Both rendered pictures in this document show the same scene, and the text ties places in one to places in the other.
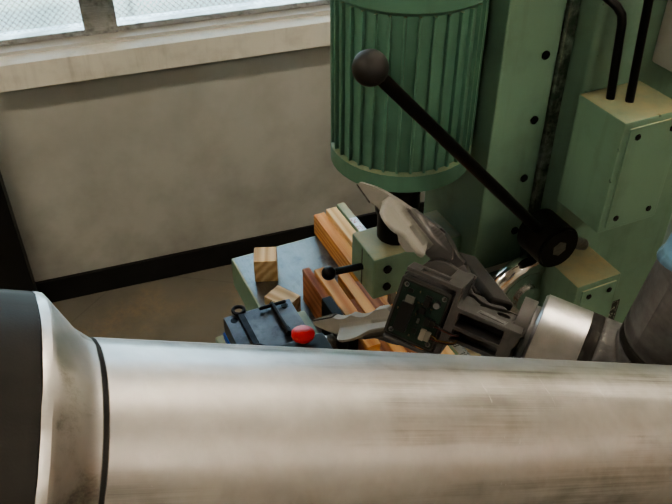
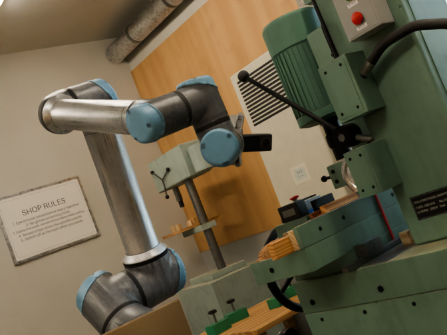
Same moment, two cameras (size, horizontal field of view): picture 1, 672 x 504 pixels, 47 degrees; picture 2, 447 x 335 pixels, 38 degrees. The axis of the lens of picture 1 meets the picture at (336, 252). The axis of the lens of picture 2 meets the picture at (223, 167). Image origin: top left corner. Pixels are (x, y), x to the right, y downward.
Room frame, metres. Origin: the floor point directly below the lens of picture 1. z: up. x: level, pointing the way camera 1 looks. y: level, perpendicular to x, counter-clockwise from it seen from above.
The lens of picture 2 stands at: (-0.02, -1.73, 1.04)
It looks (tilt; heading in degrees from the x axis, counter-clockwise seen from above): 4 degrees up; 72
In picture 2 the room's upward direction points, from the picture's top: 21 degrees counter-clockwise
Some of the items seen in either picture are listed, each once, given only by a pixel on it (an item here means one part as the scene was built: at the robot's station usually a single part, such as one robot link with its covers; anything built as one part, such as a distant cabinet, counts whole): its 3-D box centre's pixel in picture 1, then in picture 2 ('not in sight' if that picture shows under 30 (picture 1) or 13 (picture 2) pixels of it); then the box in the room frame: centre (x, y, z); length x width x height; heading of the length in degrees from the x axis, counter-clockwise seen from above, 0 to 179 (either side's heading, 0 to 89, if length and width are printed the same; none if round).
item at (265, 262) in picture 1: (265, 264); not in sight; (0.98, 0.11, 0.92); 0.04 x 0.04 x 0.04; 4
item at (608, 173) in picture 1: (619, 157); (350, 87); (0.80, -0.34, 1.23); 0.09 x 0.08 x 0.15; 115
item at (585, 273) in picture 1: (570, 295); (372, 168); (0.78, -0.31, 1.02); 0.09 x 0.07 x 0.12; 25
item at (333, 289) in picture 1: (345, 322); (344, 209); (0.82, -0.01, 0.94); 0.18 x 0.02 x 0.07; 25
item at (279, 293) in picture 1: (282, 304); not in sight; (0.88, 0.08, 0.92); 0.04 x 0.03 x 0.04; 55
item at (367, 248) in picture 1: (406, 258); (356, 171); (0.86, -0.10, 1.03); 0.14 x 0.07 x 0.09; 115
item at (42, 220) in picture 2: not in sight; (48, 218); (0.12, 2.84, 1.48); 0.64 x 0.02 x 0.46; 20
